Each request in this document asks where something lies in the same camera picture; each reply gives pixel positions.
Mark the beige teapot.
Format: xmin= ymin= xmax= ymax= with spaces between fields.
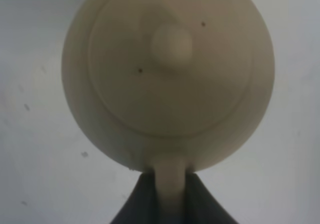
xmin=61 ymin=0 xmax=275 ymax=224

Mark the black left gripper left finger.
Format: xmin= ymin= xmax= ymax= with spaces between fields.
xmin=111 ymin=173 xmax=158 ymax=224

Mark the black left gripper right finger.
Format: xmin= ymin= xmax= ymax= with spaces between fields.
xmin=184 ymin=173 xmax=238 ymax=224

